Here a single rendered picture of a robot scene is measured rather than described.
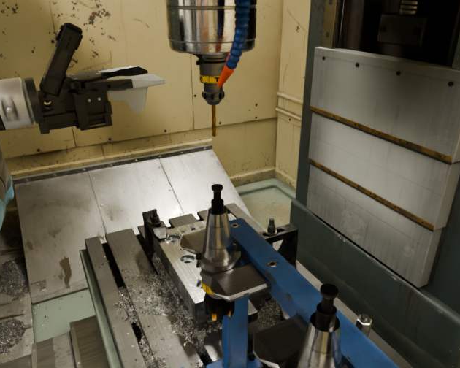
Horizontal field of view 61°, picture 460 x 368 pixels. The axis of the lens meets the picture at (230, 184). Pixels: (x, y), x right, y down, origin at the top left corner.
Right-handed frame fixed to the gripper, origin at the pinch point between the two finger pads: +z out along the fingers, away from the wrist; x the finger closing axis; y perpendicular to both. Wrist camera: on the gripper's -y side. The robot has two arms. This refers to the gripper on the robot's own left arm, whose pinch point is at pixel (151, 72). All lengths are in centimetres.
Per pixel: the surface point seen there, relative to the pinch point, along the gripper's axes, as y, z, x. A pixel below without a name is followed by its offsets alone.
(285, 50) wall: 16, 94, -96
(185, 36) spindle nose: -5.8, 5.3, 4.1
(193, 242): 21.0, -3.0, 22.9
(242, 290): 21.0, -1.6, 35.7
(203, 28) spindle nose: -7.0, 7.7, 6.5
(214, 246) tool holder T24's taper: 17.8, -2.5, 29.5
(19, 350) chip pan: 77, -40, -29
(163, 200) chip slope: 68, 19, -77
